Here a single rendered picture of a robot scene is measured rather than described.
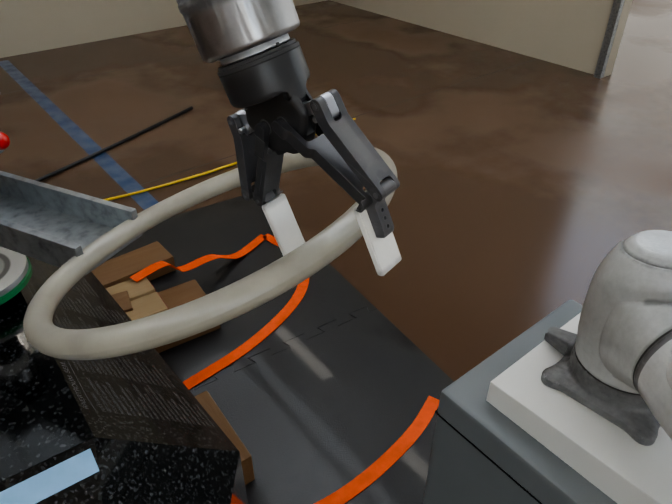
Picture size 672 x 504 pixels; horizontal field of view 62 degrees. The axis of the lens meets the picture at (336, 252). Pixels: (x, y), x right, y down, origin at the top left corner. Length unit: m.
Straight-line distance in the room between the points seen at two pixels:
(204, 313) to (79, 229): 0.52
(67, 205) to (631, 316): 0.88
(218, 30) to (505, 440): 0.75
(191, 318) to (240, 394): 1.54
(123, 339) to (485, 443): 0.65
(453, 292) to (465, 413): 1.52
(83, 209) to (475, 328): 1.69
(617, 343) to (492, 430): 0.25
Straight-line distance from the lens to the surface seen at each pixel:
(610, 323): 0.87
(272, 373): 2.10
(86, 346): 0.58
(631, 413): 0.98
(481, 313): 2.41
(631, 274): 0.85
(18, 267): 1.33
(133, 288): 2.27
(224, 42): 0.48
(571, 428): 0.96
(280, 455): 1.89
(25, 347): 1.22
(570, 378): 1.00
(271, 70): 0.48
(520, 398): 0.97
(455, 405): 1.01
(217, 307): 0.51
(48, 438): 1.04
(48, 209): 1.09
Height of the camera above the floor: 1.56
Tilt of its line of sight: 36 degrees down
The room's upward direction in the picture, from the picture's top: straight up
